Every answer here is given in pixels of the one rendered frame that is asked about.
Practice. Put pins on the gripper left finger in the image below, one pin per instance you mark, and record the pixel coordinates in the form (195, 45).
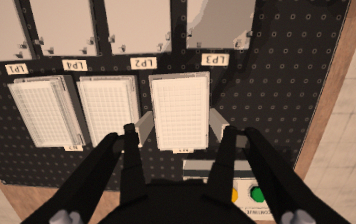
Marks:
(76, 200)

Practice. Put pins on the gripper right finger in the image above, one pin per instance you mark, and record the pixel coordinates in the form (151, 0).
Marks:
(288, 198)

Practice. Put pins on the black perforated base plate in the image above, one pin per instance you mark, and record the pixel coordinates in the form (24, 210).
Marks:
(274, 86)

